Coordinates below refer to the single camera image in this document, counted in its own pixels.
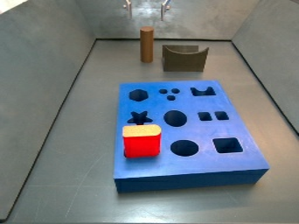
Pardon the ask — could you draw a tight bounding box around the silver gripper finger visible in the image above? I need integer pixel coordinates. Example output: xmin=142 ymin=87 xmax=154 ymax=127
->
xmin=160 ymin=0 xmax=172 ymax=21
xmin=124 ymin=0 xmax=132 ymax=19

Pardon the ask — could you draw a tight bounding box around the brown wooden cylinder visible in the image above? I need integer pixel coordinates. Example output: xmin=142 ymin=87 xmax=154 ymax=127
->
xmin=140 ymin=26 xmax=154 ymax=63

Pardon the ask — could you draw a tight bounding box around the blue shape sorting board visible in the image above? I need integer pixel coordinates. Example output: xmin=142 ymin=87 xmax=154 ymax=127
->
xmin=113 ymin=80 xmax=269 ymax=193

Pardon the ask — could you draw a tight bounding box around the olive curved block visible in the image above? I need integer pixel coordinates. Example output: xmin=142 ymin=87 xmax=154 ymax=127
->
xmin=162 ymin=45 xmax=209 ymax=72

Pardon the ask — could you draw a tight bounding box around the red rounded block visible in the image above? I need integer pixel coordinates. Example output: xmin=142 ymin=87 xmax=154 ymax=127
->
xmin=122 ymin=124 xmax=161 ymax=158

